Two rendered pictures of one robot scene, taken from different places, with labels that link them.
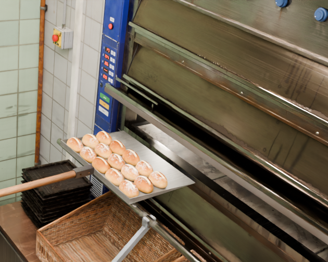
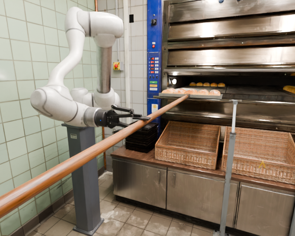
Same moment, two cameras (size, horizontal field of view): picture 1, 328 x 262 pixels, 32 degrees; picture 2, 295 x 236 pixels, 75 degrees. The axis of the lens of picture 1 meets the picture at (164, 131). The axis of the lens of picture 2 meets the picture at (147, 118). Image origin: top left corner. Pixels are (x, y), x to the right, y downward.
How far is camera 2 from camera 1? 1.84 m
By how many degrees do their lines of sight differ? 27
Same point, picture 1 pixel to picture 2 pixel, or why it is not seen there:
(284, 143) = (271, 53)
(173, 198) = (206, 109)
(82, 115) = (135, 99)
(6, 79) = not seen: hidden behind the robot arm
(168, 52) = (192, 44)
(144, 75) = (179, 61)
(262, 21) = (248, 8)
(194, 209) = (221, 108)
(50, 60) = not seen: hidden behind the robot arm
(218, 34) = (222, 24)
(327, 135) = not seen: outside the picture
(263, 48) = (250, 19)
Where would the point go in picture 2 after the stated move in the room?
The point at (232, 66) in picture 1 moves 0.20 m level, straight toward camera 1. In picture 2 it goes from (237, 32) to (255, 27)
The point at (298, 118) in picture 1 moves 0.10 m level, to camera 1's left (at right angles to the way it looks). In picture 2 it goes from (278, 39) to (271, 38)
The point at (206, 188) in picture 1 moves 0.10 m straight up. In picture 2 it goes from (228, 94) to (229, 84)
